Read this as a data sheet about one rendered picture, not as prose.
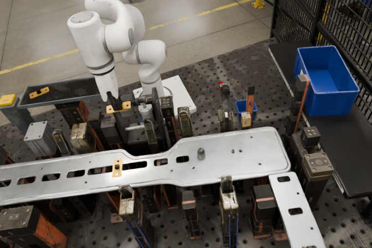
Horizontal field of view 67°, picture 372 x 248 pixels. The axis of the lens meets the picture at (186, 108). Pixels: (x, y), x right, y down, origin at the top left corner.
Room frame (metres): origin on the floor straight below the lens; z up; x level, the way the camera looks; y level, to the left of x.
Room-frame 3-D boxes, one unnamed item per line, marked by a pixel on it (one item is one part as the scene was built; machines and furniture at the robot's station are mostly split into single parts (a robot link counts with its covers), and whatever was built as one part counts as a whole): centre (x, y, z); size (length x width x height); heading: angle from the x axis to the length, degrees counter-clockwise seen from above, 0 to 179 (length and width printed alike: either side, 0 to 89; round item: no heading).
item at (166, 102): (0.86, 0.08, 0.91); 0.07 x 0.05 x 0.42; 178
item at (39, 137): (0.83, 0.63, 0.90); 0.13 x 0.10 x 0.41; 178
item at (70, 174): (0.66, 0.52, 0.84); 0.13 x 0.11 x 0.29; 178
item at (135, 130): (0.86, 0.20, 0.94); 0.18 x 0.13 x 0.49; 88
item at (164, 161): (0.65, 0.13, 0.84); 0.12 x 0.05 x 0.29; 178
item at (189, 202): (0.48, 0.04, 0.84); 0.11 x 0.08 x 0.29; 178
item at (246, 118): (0.76, -0.24, 0.88); 0.04 x 0.04 x 0.36; 88
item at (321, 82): (0.87, -0.60, 1.09); 0.30 x 0.17 x 0.13; 171
